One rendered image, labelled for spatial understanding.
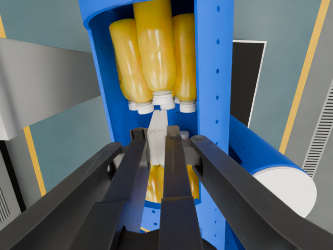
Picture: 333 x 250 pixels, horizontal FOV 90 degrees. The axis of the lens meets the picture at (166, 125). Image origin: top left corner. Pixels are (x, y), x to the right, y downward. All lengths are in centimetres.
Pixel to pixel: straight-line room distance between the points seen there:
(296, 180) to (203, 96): 50
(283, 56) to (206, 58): 151
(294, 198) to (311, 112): 137
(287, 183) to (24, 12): 196
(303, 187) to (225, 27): 57
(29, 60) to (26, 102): 16
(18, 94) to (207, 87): 66
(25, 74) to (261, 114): 167
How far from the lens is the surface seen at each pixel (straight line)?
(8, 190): 237
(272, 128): 187
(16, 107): 77
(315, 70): 193
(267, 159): 66
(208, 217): 41
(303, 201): 77
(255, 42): 148
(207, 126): 29
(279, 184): 68
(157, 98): 33
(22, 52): 82
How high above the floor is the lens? 148
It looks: 71 degrees down
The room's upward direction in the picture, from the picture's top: 179 degrees counter-clockwise
